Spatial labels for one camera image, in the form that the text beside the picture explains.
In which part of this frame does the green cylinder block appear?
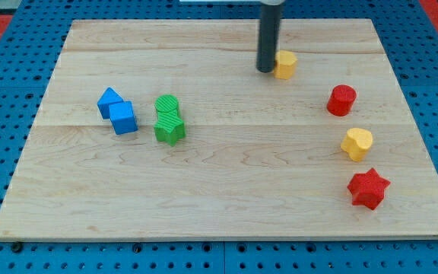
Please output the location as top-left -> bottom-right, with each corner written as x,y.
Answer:
154,94 -> 180,116

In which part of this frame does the yellow heart block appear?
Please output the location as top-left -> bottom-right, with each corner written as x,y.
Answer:
341,128 -> 373,162

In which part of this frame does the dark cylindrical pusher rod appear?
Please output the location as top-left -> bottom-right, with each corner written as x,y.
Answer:
255,0 -> 284,73

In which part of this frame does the yellow hexagon block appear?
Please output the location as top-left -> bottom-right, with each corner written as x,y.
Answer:
273,50 -> 298,80

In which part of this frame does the red star block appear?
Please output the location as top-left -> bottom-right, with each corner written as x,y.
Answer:
348,168 -> 391,210

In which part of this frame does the green star block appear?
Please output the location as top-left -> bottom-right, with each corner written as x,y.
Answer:
154,111 -> 186,146

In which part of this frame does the blue triangle block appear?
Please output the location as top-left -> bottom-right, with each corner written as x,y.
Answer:
97,87 -> 124,119

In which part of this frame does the light wooden board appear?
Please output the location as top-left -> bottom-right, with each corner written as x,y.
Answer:
0,19 -> 438,242

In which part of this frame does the red cylinder block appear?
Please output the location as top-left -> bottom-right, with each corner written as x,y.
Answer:
326,84 -> 357,116

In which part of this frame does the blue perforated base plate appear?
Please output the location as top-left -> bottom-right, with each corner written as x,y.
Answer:
0,1 -> 438,273

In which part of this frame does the blue cube block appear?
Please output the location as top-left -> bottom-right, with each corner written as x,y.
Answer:
109,101 -> 138,135

